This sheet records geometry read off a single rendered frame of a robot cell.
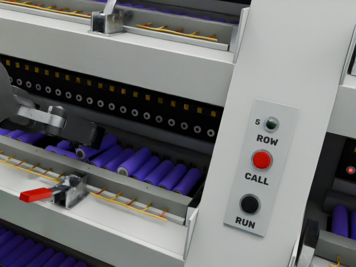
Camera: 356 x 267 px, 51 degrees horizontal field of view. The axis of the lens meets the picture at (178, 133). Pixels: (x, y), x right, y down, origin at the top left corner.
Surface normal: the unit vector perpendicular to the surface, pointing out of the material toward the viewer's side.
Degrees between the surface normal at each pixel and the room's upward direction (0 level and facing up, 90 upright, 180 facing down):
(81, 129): 91
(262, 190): 90
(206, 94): 110
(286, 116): 90
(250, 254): 90
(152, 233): 20
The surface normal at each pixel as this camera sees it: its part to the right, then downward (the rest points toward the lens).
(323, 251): -0.39, 0.33
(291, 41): -0.33, 0.00
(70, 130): 0.94, 0.26
